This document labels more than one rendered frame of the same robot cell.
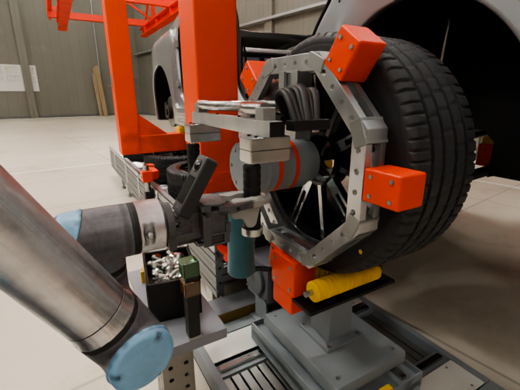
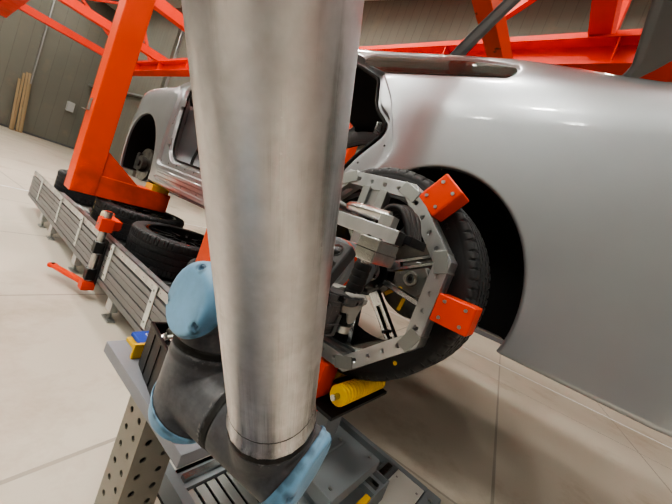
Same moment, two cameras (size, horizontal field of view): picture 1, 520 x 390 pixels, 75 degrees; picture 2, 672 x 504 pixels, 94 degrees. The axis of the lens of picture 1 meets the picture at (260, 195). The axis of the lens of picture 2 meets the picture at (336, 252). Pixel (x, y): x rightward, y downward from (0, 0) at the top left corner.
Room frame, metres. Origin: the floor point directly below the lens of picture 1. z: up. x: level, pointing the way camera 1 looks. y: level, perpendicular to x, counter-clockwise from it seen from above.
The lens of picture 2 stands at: (0.10, 0.33, 0.94)
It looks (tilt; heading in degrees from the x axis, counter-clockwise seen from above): 4 degrees down; 336
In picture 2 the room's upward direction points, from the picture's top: 21 degrees clockwise
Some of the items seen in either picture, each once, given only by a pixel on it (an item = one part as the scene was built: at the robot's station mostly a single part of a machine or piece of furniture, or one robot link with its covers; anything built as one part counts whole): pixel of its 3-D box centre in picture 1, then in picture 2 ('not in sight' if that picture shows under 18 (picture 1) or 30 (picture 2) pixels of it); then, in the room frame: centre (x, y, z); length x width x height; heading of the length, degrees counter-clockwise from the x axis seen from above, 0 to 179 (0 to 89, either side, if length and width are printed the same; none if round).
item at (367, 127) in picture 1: (296, 161); (352, 266); (0.92, -0.10, 0.85); 0.54 x 0.07 x 0.54; 30
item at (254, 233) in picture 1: (251, 197); (352, 294); (0.65, 0.02, 0.83); 0.04 x 0.04 x 0.16
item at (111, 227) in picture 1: (96, 237); (228, 300); (0.51, 0.27, 0.81); 0.12 x 0.09 x 0.10; 120
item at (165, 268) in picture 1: (170, 279); (186, 360); (0.86, 0.26, 0.51); 0.20 x 0.14 x 0.13; 21
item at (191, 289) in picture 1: (189, 285); not in sight; (0.71, 0.17, 0.59); 0.04 x 0.04 x 0.04; 30
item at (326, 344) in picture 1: (331, 307); (323, 412); (1.00, -0.25, 0.32); 0.40 x 0.30 x 0.28; 30
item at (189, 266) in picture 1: (189, 267); not in sight; (0.71, 0.17, 0.64); 0.04 x 0.04 x 0.04; 30
